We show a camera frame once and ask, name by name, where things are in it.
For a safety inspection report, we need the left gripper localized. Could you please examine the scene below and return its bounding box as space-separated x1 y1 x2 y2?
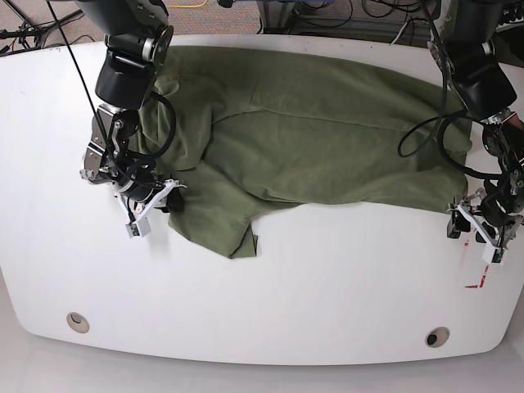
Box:
446 187 523 248

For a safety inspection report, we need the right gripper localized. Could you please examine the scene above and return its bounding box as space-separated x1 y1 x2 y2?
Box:
115 178 187 223

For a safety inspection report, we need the olive green T-shirt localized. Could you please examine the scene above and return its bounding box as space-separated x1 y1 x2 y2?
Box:
130 46 468 259

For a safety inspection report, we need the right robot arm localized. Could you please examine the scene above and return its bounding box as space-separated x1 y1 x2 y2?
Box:
76 1 179 236

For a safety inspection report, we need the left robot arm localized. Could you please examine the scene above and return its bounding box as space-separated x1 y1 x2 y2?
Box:
418 1 523 253

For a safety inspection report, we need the red tape rectangle marking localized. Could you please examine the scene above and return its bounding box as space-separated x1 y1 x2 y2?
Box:
458 240 488 289

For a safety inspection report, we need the black tripod stand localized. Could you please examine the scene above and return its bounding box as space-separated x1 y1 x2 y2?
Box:
1 1 84 56

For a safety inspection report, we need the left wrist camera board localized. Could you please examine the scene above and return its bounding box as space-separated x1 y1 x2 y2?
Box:
482 244 508 265

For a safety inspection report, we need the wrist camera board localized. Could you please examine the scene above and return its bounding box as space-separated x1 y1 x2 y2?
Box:
125 218 151 238
482 244 508 265

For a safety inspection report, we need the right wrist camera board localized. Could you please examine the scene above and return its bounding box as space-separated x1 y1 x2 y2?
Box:
125 218 151 238

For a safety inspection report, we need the right table cable grommet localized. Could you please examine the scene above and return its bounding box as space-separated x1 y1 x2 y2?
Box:
425 327 450 348

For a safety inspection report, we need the table cable grommet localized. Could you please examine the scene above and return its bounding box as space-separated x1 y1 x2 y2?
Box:
425 327 450 348
66 313 89 334

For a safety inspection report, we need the left table cable grommet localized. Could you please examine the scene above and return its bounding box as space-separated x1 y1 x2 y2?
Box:
66 313 89 334

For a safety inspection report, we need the yellow cable on floor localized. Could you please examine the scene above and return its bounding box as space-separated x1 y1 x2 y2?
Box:
167 0 208 11

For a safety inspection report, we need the white cable on floor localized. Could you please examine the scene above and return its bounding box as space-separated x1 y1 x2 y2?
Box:
391 20 410 45

